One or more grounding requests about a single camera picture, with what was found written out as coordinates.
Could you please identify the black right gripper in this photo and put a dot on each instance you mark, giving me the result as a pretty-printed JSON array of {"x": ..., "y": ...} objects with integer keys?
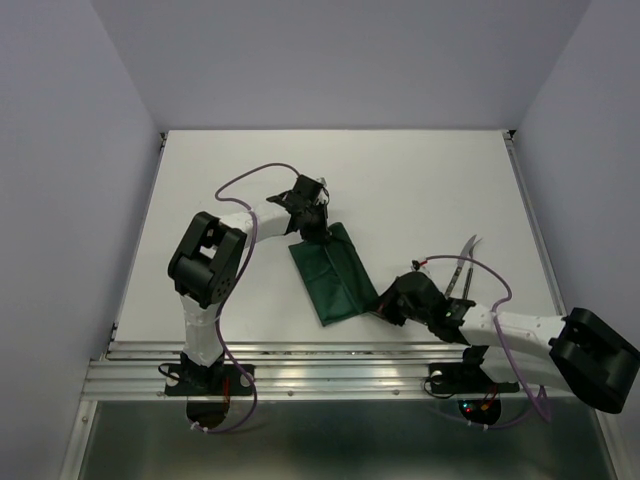
[{"x": 384, "y": 306}]

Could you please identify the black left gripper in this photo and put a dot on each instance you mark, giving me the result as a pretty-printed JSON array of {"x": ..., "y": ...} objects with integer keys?
[{"x": 321, "y": 233}]

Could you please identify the dark green cloth napkin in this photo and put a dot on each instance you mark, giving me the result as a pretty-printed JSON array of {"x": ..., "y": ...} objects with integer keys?
[{"x": 334, "y": 276}]

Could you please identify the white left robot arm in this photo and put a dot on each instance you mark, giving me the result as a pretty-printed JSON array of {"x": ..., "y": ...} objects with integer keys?
[{"x": 214, "y": 251}]

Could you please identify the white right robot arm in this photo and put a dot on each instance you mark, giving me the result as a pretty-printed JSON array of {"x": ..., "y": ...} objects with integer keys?
[{"x": 577, "y": 353}]

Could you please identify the steel fork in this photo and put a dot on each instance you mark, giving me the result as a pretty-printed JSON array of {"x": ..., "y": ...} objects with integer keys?
[{"x": 464, "y": 254}]

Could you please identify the steel table knife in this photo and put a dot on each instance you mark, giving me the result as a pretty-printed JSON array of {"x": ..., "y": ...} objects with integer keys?
[{"x": 470, "y": 271}]

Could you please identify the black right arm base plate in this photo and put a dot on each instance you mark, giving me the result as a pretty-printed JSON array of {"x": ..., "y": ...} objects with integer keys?
[{"x": 466, "y": 376}]

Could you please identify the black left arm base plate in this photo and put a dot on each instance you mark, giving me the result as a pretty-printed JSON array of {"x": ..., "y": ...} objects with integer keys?
[{"x": 189, "y": 379}]

